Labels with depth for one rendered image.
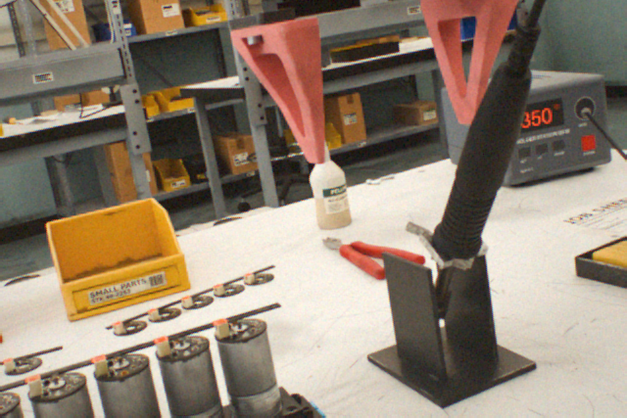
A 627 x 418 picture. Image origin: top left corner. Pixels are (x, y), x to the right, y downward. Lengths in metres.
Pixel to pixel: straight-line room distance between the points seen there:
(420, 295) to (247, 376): 0.10
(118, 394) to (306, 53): 0.17
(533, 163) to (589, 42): 5.56
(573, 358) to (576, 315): 0.06
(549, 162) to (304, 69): 0.47
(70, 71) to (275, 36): 2.29
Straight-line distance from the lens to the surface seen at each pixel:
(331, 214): 0.74
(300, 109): 0.41
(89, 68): 2.65
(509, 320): 0.50
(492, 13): 0.42
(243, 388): 0.37
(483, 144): 0.35
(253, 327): 0.37
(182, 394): 0.36
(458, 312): 0.45
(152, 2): 4.51
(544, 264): 0.58
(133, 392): 0.36
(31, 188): 4.79
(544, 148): 0.80
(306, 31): 0.36
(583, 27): 6.36
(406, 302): 0.43
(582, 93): 0.81
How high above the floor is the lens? 0.95
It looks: 12 degrees down
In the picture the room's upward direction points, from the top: 10 degrees counter-clockwise
